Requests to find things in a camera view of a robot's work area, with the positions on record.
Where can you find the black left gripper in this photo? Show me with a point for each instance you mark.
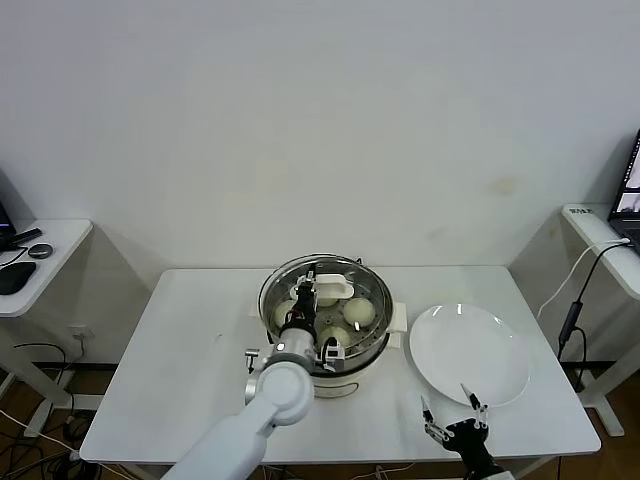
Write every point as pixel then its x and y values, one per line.
pixel 305 307

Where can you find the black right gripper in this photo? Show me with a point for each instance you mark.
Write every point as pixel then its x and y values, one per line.
pixel 467 435

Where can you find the white steamed baozi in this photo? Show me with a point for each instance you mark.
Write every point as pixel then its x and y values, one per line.
pixel 360 311
pixel 326 301
pixel 282 312
pixel 335 332

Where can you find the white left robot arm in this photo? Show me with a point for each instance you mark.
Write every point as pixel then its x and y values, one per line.
pixel 280 395

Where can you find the stainless steel steamer basket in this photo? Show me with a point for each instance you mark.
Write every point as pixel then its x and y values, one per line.
pixel 372 345

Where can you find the white round plate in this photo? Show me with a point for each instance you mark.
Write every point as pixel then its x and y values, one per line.
pixel 470 350

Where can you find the cream electric cooking pot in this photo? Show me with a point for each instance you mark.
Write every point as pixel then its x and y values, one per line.
pixel 350 385

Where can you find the white side desk with laptop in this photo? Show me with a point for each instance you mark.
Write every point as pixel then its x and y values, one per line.
pixel 610 270

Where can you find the printed label sticker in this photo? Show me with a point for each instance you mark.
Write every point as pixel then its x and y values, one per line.
pixel 580 211

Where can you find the black computer mouse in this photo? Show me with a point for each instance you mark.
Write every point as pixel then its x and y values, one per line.
pixel 15 277
pixel 39 251

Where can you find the black open laptop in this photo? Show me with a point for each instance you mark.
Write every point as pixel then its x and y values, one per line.
pixel 627 200

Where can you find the black remote control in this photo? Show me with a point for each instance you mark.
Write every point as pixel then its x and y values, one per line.
pixel 25 237

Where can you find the dark computer monitor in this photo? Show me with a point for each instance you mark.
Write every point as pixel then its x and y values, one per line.
pixel 4 220

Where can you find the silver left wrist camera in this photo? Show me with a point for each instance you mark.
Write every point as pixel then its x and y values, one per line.
pixel 334 352

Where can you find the white wall socket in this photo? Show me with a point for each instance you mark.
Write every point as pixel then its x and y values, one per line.
pixel 80 332

